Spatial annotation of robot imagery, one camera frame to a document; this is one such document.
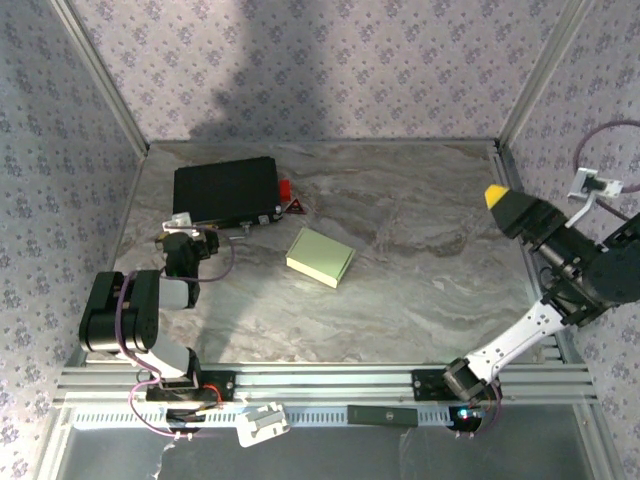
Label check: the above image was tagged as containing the light green paper box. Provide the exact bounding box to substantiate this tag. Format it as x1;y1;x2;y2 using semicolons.
284;227;358;290

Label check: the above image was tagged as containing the black case with metal corners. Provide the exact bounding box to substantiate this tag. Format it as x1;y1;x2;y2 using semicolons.
171;156;284;242

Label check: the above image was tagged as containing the flat black rectangular device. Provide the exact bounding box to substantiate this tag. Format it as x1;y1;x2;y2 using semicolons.
346;404;419;428

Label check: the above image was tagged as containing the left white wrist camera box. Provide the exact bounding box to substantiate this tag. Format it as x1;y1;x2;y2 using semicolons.
160;212;194;234

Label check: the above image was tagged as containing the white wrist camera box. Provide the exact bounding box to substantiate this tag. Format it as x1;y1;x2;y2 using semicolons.
160;212;194;234
564;168;625;229

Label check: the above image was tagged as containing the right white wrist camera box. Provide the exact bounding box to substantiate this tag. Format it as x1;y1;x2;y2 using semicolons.
564;168;625;229

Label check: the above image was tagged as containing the aluminium frame post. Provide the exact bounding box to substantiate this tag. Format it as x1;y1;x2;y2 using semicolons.
496;0;597;151
49;0;152;155

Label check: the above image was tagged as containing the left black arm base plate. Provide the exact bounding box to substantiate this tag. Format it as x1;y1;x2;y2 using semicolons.
144;370;237;404

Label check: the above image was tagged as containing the long aluminium frame rail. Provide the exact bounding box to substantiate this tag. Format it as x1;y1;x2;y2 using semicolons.
53;363;600;407

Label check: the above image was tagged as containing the white plastic bracket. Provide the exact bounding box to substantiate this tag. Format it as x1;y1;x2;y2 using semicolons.
235;401;292;449

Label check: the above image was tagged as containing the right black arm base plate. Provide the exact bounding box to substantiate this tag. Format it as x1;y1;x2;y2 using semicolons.
411;368;504;402

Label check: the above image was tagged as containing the white slotted cable duct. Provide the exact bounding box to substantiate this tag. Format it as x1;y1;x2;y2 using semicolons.
71;404;484;430

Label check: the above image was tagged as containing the aluminium frame leg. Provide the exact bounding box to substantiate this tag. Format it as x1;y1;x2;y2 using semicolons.
37;404;76;480
574;404;626;480

